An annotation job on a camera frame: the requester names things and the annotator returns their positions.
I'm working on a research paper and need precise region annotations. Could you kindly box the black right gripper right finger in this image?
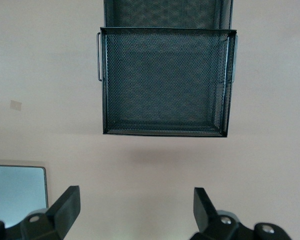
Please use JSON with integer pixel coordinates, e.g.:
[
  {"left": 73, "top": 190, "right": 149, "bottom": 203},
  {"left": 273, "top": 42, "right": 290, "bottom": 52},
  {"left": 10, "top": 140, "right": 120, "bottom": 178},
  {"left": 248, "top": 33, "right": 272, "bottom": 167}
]
[{"left": 189, "top": 187, "right": 293, "bottom": 240}]

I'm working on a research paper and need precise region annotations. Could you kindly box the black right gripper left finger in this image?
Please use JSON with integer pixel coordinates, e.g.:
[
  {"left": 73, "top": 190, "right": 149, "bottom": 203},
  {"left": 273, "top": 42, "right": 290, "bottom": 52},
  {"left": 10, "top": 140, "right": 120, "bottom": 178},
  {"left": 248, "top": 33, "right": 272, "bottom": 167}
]
[{"left": 0, "top": 185, "right": 81, "bottom": 240}]

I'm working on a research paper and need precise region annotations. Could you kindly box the silver laptop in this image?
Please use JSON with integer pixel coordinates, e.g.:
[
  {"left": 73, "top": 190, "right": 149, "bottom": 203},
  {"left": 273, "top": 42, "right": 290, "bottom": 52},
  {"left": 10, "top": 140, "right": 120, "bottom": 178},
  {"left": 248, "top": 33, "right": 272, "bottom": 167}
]
[{"left": 0, "top": 164, "right": 49, "bottom": 228}]

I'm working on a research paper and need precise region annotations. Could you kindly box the small brown tape patch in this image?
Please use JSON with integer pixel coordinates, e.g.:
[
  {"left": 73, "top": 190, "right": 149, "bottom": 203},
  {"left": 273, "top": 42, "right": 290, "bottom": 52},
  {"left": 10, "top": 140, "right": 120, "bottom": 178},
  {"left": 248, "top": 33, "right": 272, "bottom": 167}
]
[{"left": 10, "top": 99, "right": 23, "bottom": 111}]

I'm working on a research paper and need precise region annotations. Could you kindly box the black mesh two-tier tray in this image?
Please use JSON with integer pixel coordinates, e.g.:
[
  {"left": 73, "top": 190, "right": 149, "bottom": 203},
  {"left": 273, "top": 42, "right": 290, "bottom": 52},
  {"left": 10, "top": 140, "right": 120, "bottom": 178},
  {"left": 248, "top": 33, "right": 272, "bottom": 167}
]
[{"left": 95, "top": 0, "right": 239, "bottom": 138}]

